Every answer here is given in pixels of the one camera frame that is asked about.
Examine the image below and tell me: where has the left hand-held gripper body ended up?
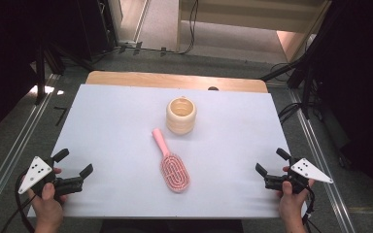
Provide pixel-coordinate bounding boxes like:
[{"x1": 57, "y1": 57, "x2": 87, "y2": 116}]
[{"x1": 17, "y1": 155, "x2": 85, "y2": 197}]

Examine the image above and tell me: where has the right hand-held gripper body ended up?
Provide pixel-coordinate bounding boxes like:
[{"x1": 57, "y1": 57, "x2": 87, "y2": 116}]
[{"x1": 264, "y1": 156, "x2": 334, "y2": 195}]

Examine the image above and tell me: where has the pink hairbrush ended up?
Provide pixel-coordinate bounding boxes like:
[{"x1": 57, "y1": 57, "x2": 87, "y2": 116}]
[{"x1": 152, "y1": 127, "x2": 191, "y2": 194}]

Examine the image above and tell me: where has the cream ribbed cup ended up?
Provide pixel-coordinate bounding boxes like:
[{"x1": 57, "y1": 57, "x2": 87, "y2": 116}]
[{"x1": 165, "y1": 96, "x2": 197, "y2": 136}]

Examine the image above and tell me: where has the person's left hand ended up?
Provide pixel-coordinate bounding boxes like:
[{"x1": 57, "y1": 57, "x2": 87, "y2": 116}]
[{"x1": 27, "y1": 183, "x2": 68, "y2": 227}]

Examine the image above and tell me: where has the person's right hand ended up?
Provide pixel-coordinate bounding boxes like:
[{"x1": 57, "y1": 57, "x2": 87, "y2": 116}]
[{"x1": 278, "y1": 180, "x2": 316, "y2": 227}]

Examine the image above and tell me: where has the black metal stand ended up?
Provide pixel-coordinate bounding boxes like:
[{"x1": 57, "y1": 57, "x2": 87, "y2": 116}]
[
  {"x1": 286, "y1": 61, "x2": 317, "y2": 120},
  {"x1": 33, "y1": 40, "x2": 66, "y2": 105}
]

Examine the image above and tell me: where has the wooden table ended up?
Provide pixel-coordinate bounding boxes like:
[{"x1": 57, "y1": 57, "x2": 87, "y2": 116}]
[{"x1": 85, "y1": 70, "x2": 269, "y2": 94}]

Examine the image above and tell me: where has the black cabinet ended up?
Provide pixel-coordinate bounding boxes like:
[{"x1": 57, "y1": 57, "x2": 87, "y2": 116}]
[{"x1": 76, "y1": 0, "x2": 119, "y2": 62}]

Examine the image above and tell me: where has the aluminium floor rail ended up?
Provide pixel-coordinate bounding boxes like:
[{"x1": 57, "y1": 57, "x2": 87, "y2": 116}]
[
  {"x1": 287, "y1": 88, "x2": 357, "y2": 233},
  {"x1": 0, "y1": 73, "x2": 62, "y2": 224}
]

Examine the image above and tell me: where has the right hand-held gripper cable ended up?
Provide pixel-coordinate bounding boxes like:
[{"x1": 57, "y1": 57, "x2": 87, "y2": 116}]
[{"x1": 301, "y1": 187, "x2": 322, "y2": 233}]

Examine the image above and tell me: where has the hand-held gripper cable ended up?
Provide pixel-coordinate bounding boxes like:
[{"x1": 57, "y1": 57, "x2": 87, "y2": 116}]
[
  {"x1": 301, "y1": 187, "x2": 322, "y2": 233},
  {"x1": 0, "y1": 169, "x2": 37, "y2": 233}
]

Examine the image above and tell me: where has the left hand-held gripper cable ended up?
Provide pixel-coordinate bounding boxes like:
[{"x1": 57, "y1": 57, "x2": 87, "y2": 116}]
[{"x1": 0, "y1": 169, "x2": 37, "y2": 233}]

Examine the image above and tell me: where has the black floor cable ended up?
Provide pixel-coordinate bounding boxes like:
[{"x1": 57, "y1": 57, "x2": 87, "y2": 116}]
[
  {"x1": 277, "y1": 102, "x2": 304, "y2": 125},
  {"x1": 259, "y1": 61, "x2": 305, "y2": 83}
]

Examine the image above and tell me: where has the thin black hanging cable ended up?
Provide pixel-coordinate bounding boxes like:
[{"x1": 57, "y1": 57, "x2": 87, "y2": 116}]
[{"x1": 178, "y1": 0, "x2": 199, "y2": 55}]

